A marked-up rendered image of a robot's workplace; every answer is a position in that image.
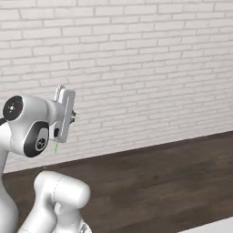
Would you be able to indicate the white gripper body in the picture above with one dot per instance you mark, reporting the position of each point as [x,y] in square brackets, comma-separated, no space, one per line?
[67,113]

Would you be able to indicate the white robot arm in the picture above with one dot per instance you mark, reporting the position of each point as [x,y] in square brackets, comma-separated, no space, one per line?
[28,121]

